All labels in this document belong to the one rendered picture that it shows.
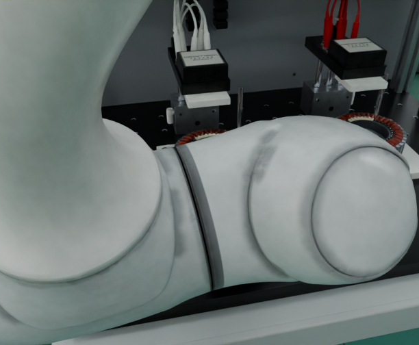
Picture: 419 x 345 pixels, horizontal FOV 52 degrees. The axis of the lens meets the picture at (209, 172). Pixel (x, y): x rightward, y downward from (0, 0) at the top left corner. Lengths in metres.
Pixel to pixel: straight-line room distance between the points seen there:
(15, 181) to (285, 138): 0.14
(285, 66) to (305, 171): 0.67
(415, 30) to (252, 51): 0.30
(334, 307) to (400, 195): 0.30
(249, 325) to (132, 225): 0.30
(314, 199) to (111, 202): 0.10
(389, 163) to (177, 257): 0.13
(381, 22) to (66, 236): 0.82
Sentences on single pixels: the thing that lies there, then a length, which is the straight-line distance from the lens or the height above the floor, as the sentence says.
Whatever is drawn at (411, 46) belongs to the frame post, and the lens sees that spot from 0.92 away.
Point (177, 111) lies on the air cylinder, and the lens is 0.72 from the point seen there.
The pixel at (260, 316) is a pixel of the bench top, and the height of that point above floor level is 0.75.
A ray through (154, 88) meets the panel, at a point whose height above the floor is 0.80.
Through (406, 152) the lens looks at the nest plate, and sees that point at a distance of 0.74.
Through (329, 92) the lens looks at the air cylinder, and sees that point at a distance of 0.79.
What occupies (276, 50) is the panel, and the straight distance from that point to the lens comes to 0.87.
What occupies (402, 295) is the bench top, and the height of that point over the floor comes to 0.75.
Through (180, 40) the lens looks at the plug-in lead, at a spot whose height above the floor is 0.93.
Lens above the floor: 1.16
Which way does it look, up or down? 37 degrees down
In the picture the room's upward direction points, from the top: straight up
